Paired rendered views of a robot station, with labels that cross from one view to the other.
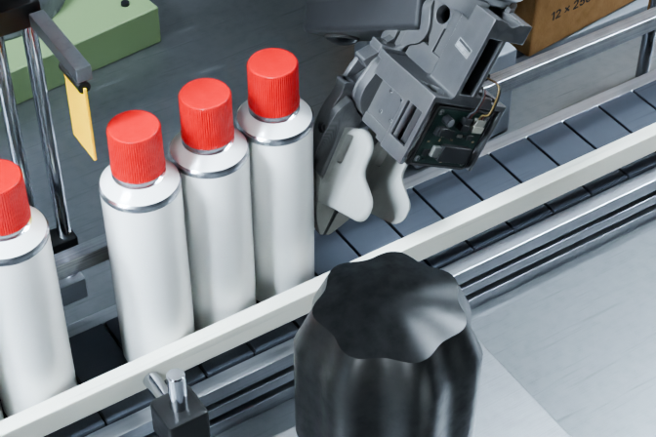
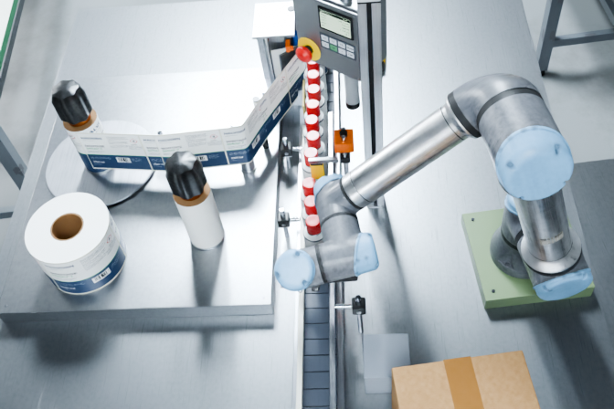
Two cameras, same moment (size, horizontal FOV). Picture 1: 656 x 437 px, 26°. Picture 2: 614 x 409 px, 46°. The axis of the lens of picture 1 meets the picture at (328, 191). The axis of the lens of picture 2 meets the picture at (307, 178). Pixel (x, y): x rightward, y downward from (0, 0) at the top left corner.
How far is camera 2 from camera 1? 1.63 m
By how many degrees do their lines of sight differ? 77
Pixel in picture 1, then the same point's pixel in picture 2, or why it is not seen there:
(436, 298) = (174, 167)
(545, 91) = not seen: outside the picture
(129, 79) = (465, 289)
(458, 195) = (323, 333)
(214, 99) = (307, 202)
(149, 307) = not seen: hidden behind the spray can
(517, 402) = (243, 300)
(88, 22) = (487, 276)
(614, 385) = (246, 348)
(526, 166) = (322, 361)
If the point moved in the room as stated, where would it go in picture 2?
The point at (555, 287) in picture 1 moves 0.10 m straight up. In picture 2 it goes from (289, 358) to (283, 340)
